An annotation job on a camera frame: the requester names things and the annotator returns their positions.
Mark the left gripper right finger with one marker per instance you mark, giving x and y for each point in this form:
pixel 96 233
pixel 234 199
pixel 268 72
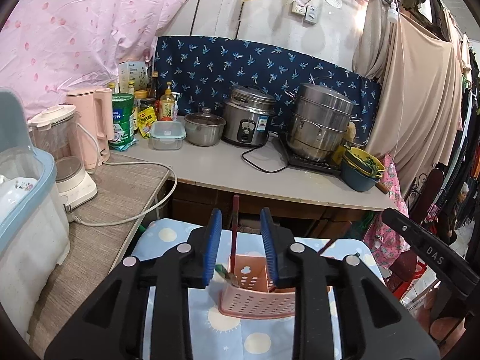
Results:
pixel 294 265

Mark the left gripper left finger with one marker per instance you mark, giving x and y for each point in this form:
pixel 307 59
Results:
pixel 159 308

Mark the maroon chopstick single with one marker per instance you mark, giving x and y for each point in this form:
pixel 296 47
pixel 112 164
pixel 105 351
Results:
pixel 338 236

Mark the green chopstick group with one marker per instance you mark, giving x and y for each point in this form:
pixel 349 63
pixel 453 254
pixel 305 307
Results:
pixel 226 275

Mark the dark maroon chopstick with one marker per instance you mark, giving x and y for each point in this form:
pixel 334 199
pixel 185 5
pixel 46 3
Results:
pixel 234 231

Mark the pink perforated utensil holder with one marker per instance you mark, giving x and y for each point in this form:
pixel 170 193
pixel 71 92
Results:
pixel 255 298

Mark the blue planet pattern tablecloth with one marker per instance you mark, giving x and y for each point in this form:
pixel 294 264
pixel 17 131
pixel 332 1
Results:
pixel 250 321

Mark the blue bowl stack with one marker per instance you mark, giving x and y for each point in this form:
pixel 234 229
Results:
pixel 360 170

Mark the clear food container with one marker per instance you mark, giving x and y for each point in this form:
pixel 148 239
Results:
pixel 167 135

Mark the small steel lidded pot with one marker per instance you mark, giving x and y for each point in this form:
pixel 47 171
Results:
pixel 204 128

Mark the stacked steel steamer pot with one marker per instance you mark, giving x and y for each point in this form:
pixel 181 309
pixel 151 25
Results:
pixel 320 119

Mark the white dish drainer bin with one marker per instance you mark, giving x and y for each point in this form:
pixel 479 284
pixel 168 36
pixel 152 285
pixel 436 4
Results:
pixel 34 226

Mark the beige curtain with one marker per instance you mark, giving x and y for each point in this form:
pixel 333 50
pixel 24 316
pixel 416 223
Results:
pixel 419 106

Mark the steel rice cooker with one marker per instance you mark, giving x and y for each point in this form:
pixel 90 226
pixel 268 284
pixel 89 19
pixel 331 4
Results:
pixel 248 114

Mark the yellow soap bottle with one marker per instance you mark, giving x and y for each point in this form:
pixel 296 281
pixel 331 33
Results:
pixel 167 102

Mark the green tin can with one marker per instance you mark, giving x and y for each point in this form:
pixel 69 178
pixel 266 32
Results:
pixel 123 121

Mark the pink electric kettle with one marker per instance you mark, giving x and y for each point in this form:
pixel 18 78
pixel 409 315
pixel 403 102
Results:
pixel 94 109

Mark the white blender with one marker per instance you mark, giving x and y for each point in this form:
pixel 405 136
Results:
pixel 56 131

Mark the navy floral backsplash cloth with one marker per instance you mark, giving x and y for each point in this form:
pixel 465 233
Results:
pixel 203 70

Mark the pink dotted curtain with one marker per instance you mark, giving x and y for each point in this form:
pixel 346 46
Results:
pixel 49 47

